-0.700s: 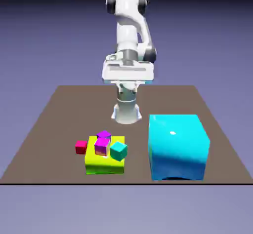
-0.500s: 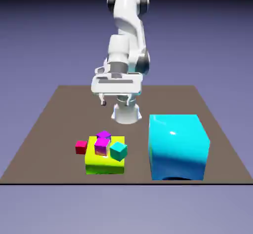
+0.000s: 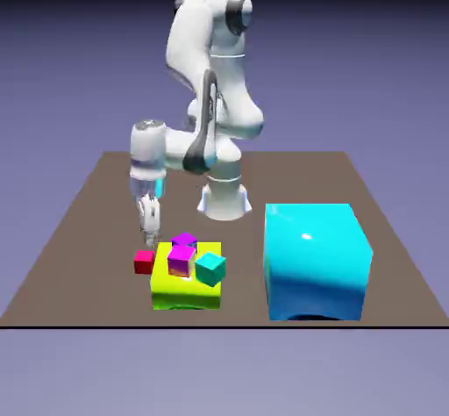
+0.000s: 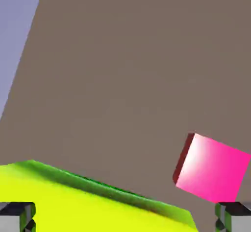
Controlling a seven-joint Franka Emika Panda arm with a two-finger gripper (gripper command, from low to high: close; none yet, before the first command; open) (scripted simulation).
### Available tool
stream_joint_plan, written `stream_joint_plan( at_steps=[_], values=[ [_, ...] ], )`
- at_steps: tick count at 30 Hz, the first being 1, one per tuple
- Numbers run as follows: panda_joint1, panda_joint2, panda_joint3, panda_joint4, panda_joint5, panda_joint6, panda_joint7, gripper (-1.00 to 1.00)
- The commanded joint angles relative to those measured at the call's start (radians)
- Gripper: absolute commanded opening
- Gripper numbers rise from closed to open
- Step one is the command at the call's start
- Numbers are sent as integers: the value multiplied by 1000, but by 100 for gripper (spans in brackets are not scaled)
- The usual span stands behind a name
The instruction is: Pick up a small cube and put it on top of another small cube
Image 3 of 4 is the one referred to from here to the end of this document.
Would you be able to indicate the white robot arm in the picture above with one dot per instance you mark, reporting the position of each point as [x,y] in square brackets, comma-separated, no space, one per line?
[224,72]

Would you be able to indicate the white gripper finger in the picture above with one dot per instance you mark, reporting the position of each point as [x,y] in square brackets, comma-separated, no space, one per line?
[150,239]

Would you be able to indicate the small red cube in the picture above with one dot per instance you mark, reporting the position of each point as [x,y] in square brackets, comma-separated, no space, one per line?
[143,261]

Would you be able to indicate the large cyan box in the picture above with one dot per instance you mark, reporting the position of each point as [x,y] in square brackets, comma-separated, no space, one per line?
[315,265]

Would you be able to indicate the small purple cube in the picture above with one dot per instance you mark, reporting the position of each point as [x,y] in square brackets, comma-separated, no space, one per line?
[185,239]

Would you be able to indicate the small magenta cube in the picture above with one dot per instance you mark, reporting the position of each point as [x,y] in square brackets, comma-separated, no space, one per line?
[180,260]

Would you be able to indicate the large yellow box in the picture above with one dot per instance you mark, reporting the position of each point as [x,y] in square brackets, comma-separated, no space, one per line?
[186,291]

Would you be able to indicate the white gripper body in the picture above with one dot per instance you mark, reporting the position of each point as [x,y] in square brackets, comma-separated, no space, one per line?
[150,214]

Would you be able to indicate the small teal cube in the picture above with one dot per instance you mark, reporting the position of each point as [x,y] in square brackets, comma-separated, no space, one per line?
[210,268]

